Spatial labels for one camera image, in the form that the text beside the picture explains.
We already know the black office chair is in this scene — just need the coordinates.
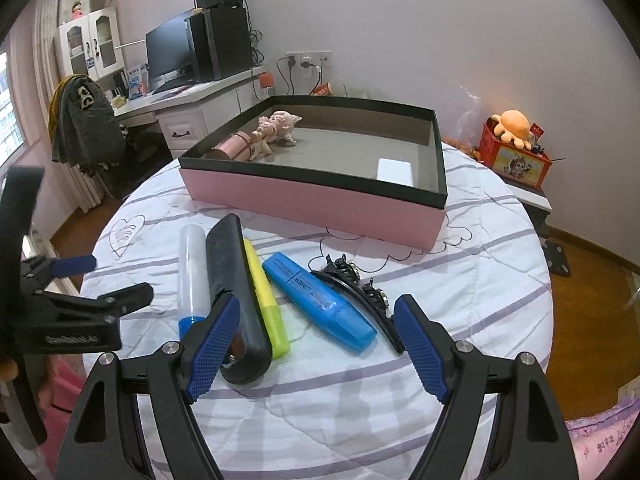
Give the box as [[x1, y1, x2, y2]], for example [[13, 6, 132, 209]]
[[96, 124, 172, 200]]

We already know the yellow highlighter marker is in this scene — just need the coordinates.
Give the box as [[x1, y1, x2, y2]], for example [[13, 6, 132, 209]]
[[243, 238, 290, 360]]

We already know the white striped quilt cover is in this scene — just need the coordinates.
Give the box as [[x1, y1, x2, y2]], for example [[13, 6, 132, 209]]
[[81, 148, 553, 479]]

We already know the white computer desk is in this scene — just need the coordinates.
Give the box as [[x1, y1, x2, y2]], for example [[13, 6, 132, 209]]
[[115, 66, 266, 158]]

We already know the orange octopus plush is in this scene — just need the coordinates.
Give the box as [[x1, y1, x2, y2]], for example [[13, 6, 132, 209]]
[[491, 110, 532, 151]]

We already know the orange-lid glass bottle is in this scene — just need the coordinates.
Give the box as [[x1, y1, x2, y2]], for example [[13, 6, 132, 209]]
[[257, 72, 276, 100]]

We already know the red cartoon storage box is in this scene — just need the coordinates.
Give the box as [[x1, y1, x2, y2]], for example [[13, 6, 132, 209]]
[[477, 118, 552, 191]]

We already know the person's left hand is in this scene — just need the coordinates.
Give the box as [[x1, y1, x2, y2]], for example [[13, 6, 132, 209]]
[[0, 356, 20, 382]]

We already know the low black white cabinet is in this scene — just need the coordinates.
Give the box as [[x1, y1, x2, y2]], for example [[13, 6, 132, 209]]
[[503, 178, 572, 278]]

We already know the pink bedding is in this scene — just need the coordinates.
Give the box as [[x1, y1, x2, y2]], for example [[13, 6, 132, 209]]
[[565, 399, 639, 479]]

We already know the white glass-door cabinet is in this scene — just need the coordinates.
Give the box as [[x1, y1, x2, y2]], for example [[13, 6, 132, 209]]
[[55, 6, 125, 80]]

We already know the clear tube blue cap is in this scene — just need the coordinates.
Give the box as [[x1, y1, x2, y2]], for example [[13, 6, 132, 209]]
[[177, 224, 212, 338]]

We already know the pink pig-eared doll figure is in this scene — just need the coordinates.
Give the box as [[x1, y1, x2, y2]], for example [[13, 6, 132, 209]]
[[250, 110, 302, 160]]

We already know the blue highlighter marker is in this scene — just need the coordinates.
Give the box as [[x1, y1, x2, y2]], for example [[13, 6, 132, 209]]
[[262, 252, 378, 353]]

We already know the black computer monitor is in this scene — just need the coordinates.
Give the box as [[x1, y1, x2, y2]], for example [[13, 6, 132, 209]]
[[145, 11, 195, 94]]

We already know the rose gold metal canister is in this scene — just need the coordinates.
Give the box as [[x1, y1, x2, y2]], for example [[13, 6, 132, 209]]
[[204, 131, 255, 162]]

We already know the black tv remote control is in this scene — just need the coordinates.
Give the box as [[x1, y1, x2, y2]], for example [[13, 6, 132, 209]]
[[205, 212, 274, 386]]

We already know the dark jacket on chair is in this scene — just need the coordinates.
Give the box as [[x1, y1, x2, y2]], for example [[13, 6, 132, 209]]
[[48, 75, 126, 176]]

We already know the bag of oranges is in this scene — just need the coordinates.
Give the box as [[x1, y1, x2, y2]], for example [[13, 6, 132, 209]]
[[440, 84, 484, 155]]

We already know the pink black tray box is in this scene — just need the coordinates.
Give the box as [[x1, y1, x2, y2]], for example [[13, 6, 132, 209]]
[[179, 96, 448, 249]]

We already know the white wall power outlet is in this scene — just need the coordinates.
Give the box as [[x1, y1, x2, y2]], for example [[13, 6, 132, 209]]
[[284, 50, 333, 80]]

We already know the white usb wall charger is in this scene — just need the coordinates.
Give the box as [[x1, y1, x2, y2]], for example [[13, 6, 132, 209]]
[[376, 158, 414, 188]]

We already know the orange snack bag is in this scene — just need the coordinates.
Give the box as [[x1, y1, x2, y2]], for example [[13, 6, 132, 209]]
[[311, 82, 333, 96]]

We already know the black pc tower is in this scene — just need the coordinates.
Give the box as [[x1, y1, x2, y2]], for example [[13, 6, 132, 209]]
[[186, 6, 253, 84]]

